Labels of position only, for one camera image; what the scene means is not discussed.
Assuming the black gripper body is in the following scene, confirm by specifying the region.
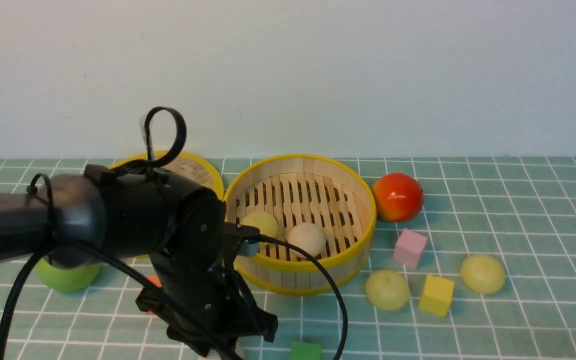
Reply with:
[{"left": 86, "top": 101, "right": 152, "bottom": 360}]
[{"left": 135, "top": 253, "right": 279, "bottom": 358}]

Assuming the pale green bun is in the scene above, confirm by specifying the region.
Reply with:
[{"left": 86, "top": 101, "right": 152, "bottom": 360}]
[
  {"left": 240, "top": 210, "right": 279, "bottom": 238},
  {"left": 365, "top": 269, "right": 410, "bottom": 312}
]

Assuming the white bun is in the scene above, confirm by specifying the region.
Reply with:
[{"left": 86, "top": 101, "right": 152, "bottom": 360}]
[{"left": 286, "top": 222, "right": 327, "bottom": 257}]

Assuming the pale yellow bun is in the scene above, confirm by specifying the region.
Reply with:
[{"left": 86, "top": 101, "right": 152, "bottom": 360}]
[{"left": 460, "top": 254, "right": 506, "bottom": 295}]

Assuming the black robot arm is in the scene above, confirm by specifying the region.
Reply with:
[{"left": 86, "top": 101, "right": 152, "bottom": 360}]
[{"left": 0, "top": 164, "right": 279, "bottom": 356}]

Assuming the bamboo steamer lid yellow rim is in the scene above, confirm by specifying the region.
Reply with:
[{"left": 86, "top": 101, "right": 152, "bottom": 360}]
[{"left": 110, "top": 150, "right": 224, "bottom": 205}]

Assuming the bamboo steamer tray yellow rim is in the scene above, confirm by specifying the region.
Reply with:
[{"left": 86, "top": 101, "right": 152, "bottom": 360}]
[{"left": 224, "top": 153, "right": 377, "bottom": 296}]

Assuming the orange cube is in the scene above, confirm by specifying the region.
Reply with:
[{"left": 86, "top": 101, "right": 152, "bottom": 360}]
[{"left": 146, "top": 275, "right": 163, "bottom": 290}]

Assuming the green cube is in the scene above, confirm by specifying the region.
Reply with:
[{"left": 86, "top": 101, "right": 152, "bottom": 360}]
[{"left": 289, "top": 341, "right": 322, "bottom": 360}]

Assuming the green apple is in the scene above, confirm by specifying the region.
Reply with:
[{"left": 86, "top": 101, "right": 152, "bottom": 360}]
[{"left": 34, "top": 259, "right": 102, "bottom": 293}]

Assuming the pink cube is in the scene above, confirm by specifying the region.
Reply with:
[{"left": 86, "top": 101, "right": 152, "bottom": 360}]
[{"left": 393, "top": 228, "right": 428, "bottom": 270}]

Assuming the red tomato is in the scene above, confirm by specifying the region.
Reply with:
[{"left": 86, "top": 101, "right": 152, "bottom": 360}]
[{"left": 372, "top": 172, "right": 425, "bottom": 223}]

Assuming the yellow cube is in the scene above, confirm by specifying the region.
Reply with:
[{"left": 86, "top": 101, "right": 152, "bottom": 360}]
[{"left": 418, "top": 274, "right": 455, "bottom": 318}]

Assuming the green checkered tablecloth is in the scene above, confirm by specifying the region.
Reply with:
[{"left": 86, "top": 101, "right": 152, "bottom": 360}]
[{"left": 0, "top": 156, "right": 576, "bottom": 360}]

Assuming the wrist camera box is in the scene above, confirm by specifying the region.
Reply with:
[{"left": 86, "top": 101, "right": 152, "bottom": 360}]
[{"left": 222, "top": 222, "right": 261, "bottom": 258}]

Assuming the black cable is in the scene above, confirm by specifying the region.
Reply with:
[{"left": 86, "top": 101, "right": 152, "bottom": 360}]
[{"left": 0, "top": 106, "right": 349, "bottom": 360}]

